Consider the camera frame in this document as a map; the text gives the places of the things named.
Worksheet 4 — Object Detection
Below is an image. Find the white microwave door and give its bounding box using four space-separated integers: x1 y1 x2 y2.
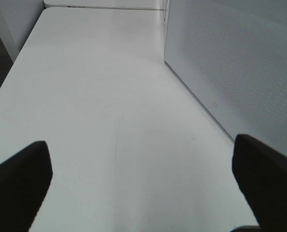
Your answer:
164 0 287 156

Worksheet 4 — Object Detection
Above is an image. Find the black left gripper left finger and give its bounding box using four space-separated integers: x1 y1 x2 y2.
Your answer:
0 141 53 232

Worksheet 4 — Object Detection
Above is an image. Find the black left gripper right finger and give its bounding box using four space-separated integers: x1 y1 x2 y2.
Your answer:
231 134 287 232

